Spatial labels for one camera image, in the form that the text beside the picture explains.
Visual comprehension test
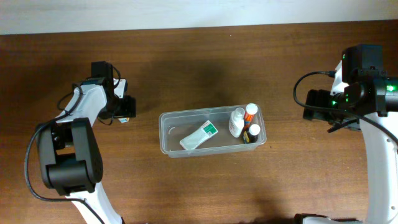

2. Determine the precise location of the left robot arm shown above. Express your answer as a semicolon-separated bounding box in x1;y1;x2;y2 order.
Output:
28;61;136;223

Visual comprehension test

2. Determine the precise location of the clear plastic container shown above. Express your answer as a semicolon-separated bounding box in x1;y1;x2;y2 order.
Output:
159;105;267;158

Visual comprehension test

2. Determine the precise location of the white green medicine box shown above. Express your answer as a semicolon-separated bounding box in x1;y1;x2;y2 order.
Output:
180;120;218;151

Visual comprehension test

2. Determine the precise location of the dark bottle white cap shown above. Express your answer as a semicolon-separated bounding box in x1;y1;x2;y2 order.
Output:
243;124;261;144

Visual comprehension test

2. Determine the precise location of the white spray bottle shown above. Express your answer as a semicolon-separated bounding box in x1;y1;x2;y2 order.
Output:
229;108;245;138

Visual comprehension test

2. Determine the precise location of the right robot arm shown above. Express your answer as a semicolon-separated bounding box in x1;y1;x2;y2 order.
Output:
293;44;397;223

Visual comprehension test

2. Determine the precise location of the gold lid small jar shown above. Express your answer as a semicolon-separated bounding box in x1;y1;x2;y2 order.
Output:
118;118;130;123

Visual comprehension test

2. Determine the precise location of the orange tube white cap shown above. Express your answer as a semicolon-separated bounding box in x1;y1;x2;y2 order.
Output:
244;103;258;129

